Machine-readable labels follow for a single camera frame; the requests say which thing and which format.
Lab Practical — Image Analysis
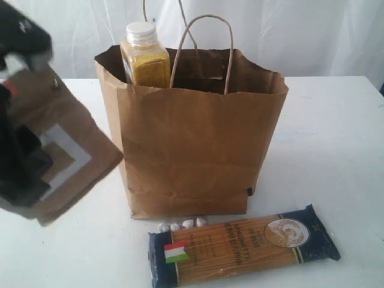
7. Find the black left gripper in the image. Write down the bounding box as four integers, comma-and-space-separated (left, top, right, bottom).
1, 1, 53, 60

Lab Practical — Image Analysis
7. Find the yellow millet grain pack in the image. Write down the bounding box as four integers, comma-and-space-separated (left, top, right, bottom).
120, 22, 170, 88

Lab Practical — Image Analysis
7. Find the white backdrop sheet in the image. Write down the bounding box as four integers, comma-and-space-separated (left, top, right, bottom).
12, 1, 383, 87

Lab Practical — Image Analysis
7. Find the spaghetti package dark blue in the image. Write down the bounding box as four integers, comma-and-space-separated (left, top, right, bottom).
148, 205, 341, 287

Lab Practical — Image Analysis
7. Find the brown kraft pouch white label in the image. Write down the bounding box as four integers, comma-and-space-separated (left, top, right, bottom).
1, 66, 123, 226

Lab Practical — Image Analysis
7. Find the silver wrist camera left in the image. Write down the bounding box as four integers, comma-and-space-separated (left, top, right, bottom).
1, 50, 53, 79

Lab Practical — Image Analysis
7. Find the blister pack of white pills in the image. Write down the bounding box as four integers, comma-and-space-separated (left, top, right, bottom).
157, 217, 208, 233

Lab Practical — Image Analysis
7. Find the brown paper shopping bag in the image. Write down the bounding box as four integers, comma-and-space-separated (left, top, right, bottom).
94, 46, 289, 219

